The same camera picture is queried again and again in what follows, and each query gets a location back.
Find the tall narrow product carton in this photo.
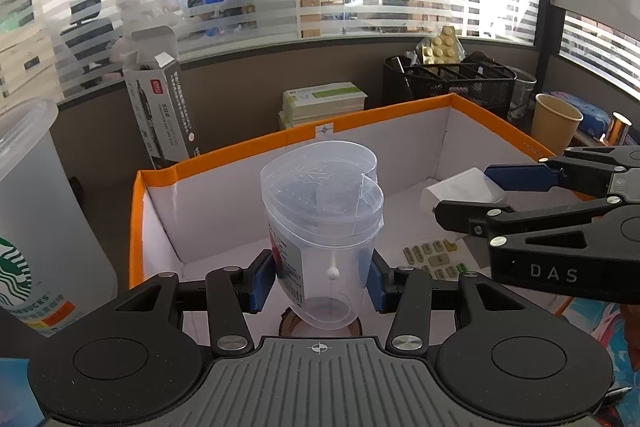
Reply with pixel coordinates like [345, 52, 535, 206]
[122, 27, 202, 170]

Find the small white box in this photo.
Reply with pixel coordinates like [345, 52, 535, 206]
[421, 167, 506, 219]

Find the blue flat object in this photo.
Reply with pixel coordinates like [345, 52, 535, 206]
[0, 357, 47, 427]

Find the shiny gold object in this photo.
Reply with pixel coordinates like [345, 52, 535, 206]
[601, 111, 634, 148]

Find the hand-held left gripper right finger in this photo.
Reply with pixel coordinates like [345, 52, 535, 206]
[367, 252, 531, 355]

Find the black office chair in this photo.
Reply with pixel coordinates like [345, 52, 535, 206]
[60, 0, 119, 88]

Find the frosted plastic tumbler green logo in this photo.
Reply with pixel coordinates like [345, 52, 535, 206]
[0, 98, 119, 339]

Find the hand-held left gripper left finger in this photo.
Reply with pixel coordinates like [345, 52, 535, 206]
[115, 249, 277, 358]

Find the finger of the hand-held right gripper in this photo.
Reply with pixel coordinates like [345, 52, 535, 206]
[434, 197, 640, 305]
[484, 146, 640, 202]

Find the brown paper cup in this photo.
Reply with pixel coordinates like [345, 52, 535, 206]
[530, 93, 585, 158]

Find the black mesh desk organizer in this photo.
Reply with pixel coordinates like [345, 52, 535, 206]
[383, 54, 518, 121]

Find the blue tissue packet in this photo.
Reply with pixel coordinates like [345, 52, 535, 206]
[547, 90, 614, 138]

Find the colourful printed mat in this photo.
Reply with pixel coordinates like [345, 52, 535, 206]
[540, 289, 640, 427]

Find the clear heart-shaped plastic container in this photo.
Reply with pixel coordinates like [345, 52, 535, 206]
[260, 140, 385, 330]

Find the yellow pill blister pack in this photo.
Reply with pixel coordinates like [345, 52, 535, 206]
[429, 26, 464, 62]

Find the grey keypad calculator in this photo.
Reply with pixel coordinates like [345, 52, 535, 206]
[402, 239, 469, 280]

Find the orange-rimmed white cardboard box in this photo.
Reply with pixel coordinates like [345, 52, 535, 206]
[129, 93, 583, 338]

